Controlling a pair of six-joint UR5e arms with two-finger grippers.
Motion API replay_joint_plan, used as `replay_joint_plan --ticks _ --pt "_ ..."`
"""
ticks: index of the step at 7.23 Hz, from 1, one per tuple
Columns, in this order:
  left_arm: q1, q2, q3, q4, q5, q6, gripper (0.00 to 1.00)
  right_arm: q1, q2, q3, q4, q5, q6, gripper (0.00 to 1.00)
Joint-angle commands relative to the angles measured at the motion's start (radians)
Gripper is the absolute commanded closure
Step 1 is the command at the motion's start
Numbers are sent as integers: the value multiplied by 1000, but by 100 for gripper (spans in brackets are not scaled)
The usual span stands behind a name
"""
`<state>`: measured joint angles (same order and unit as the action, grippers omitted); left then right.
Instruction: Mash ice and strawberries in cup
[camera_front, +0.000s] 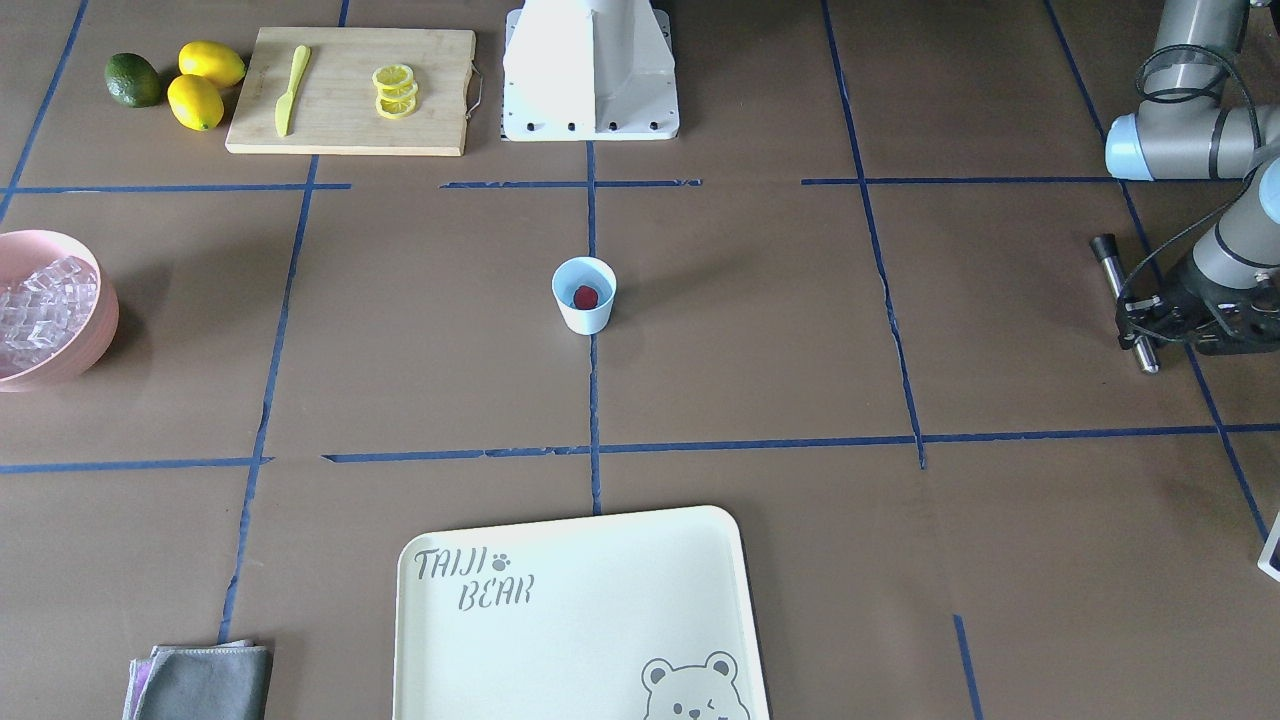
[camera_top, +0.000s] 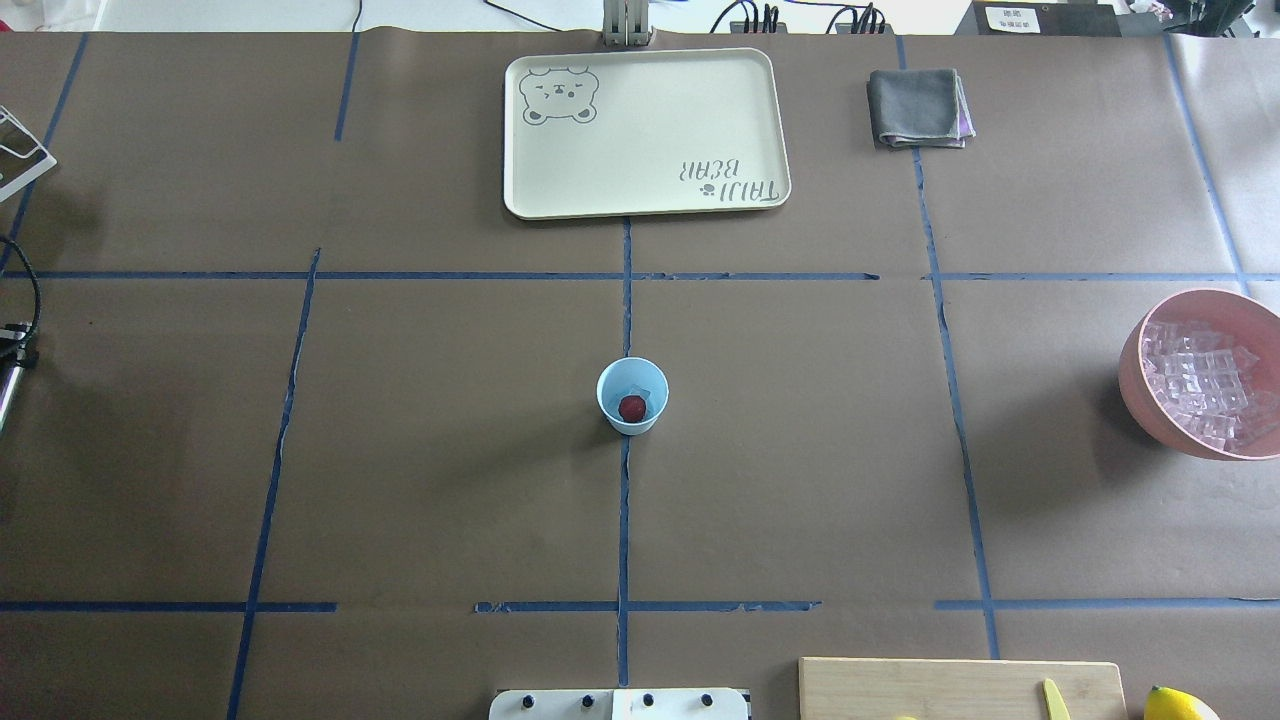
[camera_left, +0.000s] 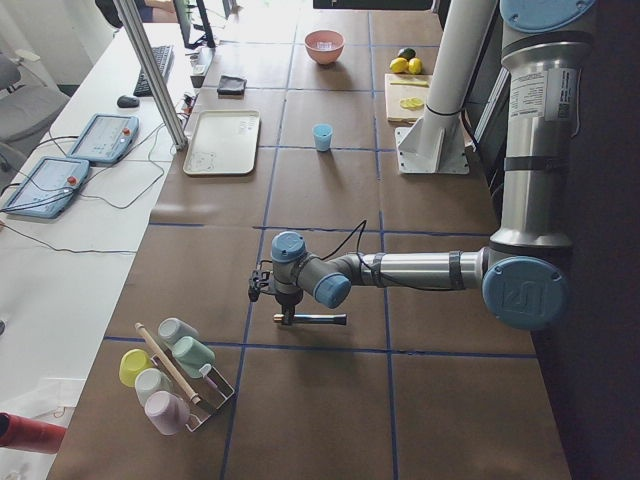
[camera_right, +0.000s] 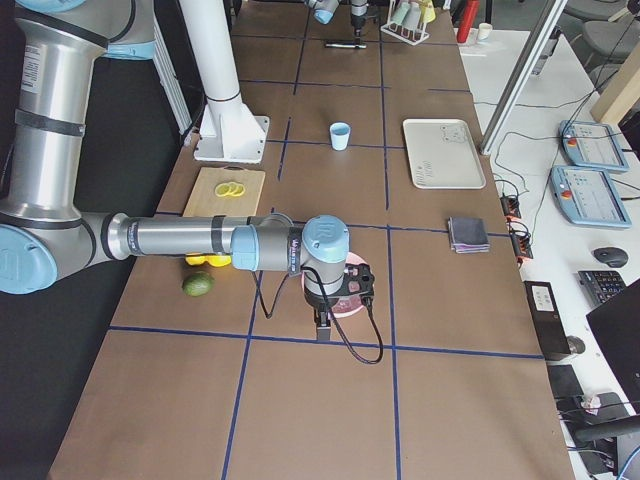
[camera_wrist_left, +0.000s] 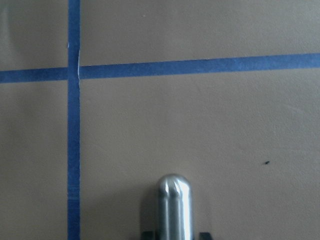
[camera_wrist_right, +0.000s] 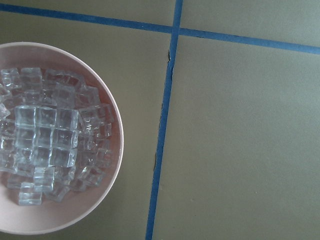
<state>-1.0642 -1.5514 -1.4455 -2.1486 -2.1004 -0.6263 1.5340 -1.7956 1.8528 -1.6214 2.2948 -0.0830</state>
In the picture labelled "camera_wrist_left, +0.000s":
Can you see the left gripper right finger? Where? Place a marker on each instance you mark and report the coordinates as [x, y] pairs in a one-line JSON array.
[[205, 236]]

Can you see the metal muddler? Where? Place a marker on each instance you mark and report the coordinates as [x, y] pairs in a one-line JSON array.
[[174, 219]]

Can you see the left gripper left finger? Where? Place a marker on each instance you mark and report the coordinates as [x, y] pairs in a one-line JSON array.
[[148, 235]]

